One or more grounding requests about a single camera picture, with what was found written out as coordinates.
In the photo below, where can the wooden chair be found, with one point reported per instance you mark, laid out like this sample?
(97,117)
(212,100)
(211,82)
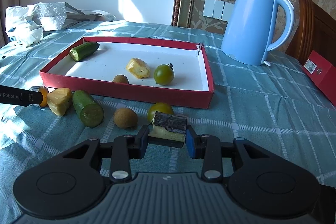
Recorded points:
(316,32)

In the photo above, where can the grey patterned gift bag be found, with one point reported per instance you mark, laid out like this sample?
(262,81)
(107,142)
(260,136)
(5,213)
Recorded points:
(55,16)

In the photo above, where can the green tomato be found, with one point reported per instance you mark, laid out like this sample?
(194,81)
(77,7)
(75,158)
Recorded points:
(164,74)
(161,107)

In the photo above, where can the teal plaid bedspread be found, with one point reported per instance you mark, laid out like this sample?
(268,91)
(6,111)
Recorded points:
(277,107)

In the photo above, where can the red cardboard box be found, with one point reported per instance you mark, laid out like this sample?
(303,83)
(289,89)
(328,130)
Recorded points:
(322,73)

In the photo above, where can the red shallow cardboard tray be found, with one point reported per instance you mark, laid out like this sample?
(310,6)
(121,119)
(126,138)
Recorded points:
(192,86)

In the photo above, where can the cucumber half in tray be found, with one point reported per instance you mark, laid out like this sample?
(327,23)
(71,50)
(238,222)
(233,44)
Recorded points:
(84,50)

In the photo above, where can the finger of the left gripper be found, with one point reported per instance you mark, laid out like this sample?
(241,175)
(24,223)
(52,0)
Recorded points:
(35,98)

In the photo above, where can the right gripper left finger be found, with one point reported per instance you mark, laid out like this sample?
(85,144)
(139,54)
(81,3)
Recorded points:
(124,148)

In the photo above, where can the large yellow jackfruit piece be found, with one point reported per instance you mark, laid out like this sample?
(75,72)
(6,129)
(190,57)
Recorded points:
(59,100)

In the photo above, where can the grey yellow layered block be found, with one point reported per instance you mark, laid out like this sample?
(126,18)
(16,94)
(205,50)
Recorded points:
(168,130)

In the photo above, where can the blue electric kettle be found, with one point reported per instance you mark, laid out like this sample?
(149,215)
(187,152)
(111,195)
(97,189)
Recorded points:
(248,37)

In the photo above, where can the blue white tissue pack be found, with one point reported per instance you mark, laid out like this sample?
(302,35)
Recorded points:
(13,38)

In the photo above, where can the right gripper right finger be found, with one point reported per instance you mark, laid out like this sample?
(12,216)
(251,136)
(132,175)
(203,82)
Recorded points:
(208,148)

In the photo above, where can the white wall switch panel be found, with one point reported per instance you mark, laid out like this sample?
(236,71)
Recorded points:
(218,9)

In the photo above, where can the grey orange cylinder piece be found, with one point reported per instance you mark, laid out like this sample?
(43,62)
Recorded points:
(44,91)

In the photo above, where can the crumpled white plastic bag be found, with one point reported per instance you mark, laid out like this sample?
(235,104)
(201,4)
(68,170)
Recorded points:
(28,30)

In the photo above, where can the large cucumber half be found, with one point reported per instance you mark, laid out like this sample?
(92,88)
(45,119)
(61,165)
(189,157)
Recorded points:
(87,108)

